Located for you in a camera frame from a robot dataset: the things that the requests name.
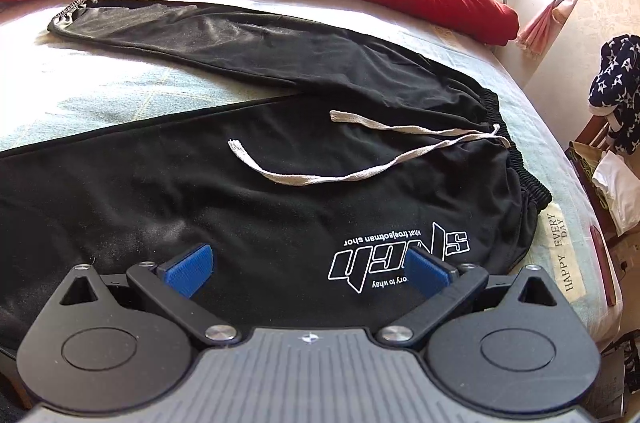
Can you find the white cloth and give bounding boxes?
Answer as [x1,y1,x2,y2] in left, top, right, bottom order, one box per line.
[592,150,640,236]

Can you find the wooden chair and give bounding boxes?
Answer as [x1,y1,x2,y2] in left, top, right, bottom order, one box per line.
[567,113,608,164]

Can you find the dark star-print garment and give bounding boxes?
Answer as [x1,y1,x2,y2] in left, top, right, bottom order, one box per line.
[589,34,640,154]

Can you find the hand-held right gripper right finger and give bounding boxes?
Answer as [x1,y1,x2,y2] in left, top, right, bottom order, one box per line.
[377,247,558,349]

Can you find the black drawstring pants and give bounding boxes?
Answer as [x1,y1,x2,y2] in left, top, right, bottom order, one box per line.
[0,0,553,354]

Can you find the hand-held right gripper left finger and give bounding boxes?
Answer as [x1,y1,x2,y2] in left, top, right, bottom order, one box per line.
[59,243,240,346]

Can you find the bed with green plaid sheet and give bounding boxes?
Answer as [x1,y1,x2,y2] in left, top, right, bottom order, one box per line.
[0,0,626,404]

